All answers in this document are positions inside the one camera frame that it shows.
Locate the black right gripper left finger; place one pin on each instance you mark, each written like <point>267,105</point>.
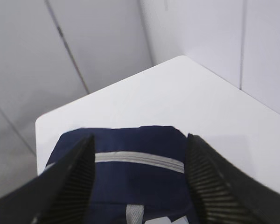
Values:
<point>60,195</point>

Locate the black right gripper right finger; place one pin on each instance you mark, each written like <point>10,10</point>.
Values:
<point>223,194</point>

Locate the navy blue lunch bag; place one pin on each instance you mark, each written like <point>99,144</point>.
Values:
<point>139,173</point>

